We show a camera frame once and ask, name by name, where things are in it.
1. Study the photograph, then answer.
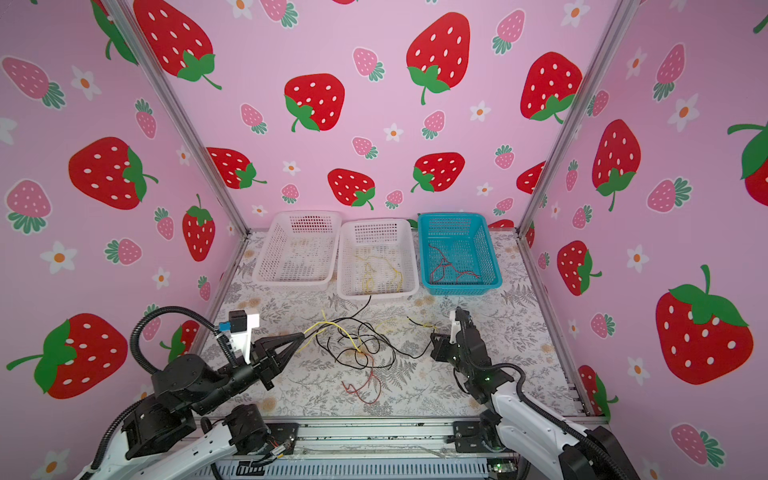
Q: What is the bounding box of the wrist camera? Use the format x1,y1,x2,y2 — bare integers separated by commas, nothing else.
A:
449,310,462,345
218,310,260,364

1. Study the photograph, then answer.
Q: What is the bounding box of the teal plastic basket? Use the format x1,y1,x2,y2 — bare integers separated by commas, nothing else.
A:
418,212,503,296

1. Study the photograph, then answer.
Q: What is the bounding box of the left white plastic basket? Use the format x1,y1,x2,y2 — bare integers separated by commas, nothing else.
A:
253,211,342,291

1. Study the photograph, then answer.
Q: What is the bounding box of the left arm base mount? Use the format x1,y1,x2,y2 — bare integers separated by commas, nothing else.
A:
232,422,299,457

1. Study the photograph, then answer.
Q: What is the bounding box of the aluminium corner post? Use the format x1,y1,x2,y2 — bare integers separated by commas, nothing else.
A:
517,0,640,238
104,0,250,237

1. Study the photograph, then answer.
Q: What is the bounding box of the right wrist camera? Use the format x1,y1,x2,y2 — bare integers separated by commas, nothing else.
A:
449,310,462,345

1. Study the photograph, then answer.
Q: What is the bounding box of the red cable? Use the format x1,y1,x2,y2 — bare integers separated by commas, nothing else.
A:
427,242,457,284
446,260,482,284

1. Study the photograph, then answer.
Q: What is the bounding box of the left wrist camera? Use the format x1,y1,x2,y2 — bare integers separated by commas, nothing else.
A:
218,310,260,364

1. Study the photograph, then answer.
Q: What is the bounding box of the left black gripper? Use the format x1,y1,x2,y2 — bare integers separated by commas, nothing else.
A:
196,332,303,421

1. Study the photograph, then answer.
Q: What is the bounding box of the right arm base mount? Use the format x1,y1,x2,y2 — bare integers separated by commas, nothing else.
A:
446,420,514,454

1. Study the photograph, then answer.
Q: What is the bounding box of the white plastic basket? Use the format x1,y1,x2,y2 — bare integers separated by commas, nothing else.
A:
253,211,342,291
336,218,420,302

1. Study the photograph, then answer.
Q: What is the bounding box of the cable bundle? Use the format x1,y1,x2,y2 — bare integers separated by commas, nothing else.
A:
299,295,439,406

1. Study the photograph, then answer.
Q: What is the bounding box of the left aluminium corner post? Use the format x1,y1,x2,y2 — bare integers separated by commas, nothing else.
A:
104,0,250,237

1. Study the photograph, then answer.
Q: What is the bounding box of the middle white plastic basket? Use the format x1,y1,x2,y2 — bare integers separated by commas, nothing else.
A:
336,218,420,302

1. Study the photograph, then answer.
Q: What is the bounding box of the aluminium front rail frame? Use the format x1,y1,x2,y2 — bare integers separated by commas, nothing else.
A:
131,415,631,480

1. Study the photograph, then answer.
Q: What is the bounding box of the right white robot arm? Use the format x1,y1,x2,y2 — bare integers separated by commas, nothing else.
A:
430,327,639,479

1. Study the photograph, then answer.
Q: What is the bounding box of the right aluminium corner post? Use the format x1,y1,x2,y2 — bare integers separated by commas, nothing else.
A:
517,0,640,238

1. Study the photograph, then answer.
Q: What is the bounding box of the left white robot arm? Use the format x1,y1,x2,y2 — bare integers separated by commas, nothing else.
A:
79,306,306,479

